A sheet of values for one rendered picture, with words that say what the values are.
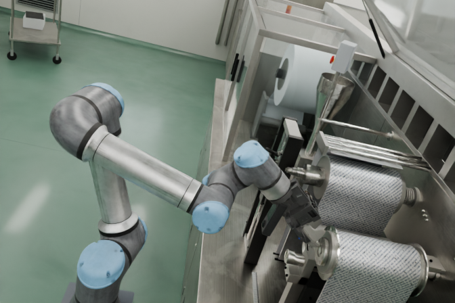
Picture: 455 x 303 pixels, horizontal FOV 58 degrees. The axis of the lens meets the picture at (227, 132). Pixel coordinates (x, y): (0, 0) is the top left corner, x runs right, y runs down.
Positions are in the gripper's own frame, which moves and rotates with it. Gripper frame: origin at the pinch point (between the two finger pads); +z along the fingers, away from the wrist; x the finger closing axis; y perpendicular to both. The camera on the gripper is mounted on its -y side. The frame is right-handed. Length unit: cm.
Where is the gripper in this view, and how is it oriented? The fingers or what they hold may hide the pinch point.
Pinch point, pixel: (312, 242)
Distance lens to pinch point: 120.0
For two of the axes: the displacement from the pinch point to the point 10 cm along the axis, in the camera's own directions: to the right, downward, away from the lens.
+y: 8.0, -5.3, -2.7
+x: 0.0, -4.5, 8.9
